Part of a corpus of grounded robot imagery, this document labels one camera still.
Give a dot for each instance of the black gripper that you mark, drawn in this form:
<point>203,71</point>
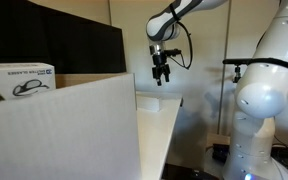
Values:
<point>160,65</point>

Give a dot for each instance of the small white shutter glasses box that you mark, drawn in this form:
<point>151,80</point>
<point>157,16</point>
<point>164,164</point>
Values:
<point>20,76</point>

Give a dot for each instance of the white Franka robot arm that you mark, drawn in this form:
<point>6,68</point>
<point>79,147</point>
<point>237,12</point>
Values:
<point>260,140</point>

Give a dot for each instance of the black box on floor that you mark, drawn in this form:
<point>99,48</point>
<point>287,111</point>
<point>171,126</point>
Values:
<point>220,153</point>

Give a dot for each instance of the big white cardboard box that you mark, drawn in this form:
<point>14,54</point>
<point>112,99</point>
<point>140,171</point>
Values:
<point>67,133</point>

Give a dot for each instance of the grey stand pole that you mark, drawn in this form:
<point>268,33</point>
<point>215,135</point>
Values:
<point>223,100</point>

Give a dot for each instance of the large black monitor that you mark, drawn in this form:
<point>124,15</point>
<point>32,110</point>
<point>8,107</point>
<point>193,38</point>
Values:
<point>90,50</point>

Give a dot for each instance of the beige wooden block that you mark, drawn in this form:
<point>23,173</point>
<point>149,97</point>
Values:
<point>217,138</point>

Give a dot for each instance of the black floor plate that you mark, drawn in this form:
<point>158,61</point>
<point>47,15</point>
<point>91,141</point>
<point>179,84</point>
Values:
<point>184,173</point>

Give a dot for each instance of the black camera on mount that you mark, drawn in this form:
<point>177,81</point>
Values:
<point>237,75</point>

